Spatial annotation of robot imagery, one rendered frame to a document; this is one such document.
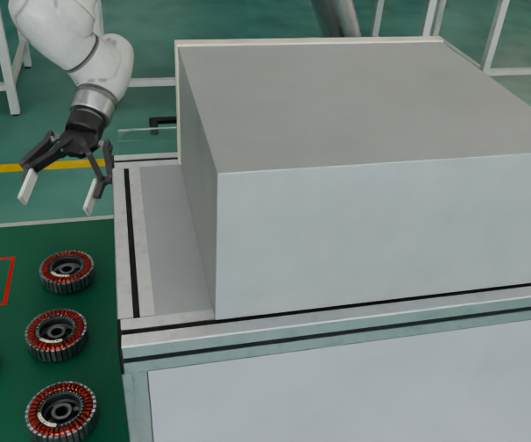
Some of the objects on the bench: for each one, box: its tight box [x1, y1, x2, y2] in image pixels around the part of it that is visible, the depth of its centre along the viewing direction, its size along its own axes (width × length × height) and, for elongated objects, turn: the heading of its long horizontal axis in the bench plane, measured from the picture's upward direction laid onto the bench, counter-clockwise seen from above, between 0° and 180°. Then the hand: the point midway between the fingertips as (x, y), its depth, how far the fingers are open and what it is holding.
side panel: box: [121, 371, 153, 442], centre depth 88 cm, size 28×3×32 cm, turn 8°
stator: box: [39, 250, 96, 294], centre depth 127 cm, size 11×11×4 cm
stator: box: [25, 381, 98, 442], centre depth 98 cm, size 11×11×4 cm
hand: (55, 202), depth 117 cm, fingers open, 13 cm apart
